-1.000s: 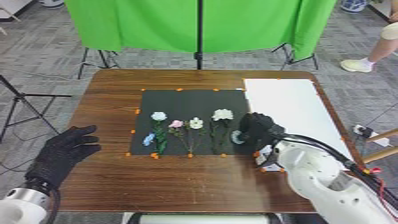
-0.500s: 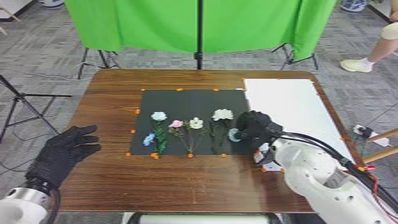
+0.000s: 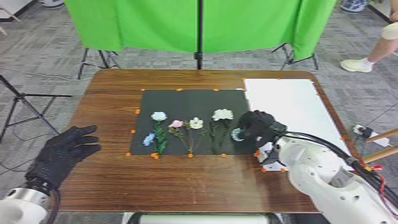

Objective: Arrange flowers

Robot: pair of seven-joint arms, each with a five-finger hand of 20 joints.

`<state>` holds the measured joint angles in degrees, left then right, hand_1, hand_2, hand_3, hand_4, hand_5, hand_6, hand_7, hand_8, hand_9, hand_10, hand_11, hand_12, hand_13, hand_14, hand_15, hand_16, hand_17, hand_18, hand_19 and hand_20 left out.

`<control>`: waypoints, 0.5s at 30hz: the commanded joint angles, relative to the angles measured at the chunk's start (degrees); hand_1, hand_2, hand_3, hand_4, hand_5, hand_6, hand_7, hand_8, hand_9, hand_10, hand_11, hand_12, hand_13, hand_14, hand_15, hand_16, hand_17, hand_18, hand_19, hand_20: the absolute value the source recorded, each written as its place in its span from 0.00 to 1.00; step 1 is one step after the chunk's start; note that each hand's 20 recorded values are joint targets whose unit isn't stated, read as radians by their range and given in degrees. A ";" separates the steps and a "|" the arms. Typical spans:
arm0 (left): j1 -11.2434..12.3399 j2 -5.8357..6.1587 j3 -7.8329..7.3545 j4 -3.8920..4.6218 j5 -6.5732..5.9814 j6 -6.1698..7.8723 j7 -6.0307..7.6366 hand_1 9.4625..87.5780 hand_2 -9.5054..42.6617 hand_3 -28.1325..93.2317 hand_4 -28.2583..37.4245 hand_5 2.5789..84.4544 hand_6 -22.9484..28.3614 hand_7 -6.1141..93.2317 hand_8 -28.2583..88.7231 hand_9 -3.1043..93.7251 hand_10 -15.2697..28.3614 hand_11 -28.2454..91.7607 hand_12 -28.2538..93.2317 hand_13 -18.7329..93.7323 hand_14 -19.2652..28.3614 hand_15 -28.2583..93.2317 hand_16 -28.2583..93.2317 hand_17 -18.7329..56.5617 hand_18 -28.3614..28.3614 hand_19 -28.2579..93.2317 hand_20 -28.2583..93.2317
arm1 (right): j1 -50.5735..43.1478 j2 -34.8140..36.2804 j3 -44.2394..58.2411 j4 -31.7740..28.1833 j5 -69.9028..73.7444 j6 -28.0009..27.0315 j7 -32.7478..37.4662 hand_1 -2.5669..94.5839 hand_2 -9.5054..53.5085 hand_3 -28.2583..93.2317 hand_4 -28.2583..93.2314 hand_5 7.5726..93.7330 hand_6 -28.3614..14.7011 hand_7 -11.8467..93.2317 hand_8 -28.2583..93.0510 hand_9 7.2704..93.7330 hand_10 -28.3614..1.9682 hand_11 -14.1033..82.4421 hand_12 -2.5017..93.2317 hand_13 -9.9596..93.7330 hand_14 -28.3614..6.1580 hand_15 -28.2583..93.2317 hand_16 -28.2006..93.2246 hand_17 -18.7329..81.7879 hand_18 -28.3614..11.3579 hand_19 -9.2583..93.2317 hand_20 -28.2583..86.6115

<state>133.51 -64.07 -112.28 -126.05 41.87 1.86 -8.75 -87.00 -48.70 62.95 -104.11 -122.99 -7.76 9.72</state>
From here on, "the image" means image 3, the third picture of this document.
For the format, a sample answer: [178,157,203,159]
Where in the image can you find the pale green flower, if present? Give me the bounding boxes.
[230,127,248,143]

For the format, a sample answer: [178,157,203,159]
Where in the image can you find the white sheet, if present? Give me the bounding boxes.
[242,78,353,158]

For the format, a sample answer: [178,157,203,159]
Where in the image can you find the person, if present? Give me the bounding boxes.
[340,0,398,74]

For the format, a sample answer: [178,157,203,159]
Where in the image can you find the cream flower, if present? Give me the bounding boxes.
[187,116,207,152]

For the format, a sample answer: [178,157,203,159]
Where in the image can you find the wooden chair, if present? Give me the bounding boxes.
[361,128,398,165]

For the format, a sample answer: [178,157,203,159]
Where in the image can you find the black tripod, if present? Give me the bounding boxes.
[0,74,75,144]

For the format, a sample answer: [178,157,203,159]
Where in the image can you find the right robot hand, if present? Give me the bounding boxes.
[235,109,290,148]

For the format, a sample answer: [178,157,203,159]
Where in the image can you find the blue and white vase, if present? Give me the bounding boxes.
[340,0,370,14]

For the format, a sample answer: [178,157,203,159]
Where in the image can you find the pale grey bar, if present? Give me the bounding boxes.
[127,212,287,224]

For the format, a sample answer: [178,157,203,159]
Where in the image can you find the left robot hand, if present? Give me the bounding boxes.
[26,124,104,195]

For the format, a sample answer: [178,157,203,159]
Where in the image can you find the blue flower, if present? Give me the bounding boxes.
[141,132,159,148]

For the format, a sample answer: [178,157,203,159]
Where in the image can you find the pink flower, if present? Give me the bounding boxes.
[168,119,196,153]

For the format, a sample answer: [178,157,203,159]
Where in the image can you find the dark mat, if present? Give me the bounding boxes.
[129,88,264,156]

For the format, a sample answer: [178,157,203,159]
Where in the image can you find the black stand pole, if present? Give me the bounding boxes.
[193,0,207,71]

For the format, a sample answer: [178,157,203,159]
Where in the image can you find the white flower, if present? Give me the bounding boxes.
[150,111,170,134]
[210,108,237,154]

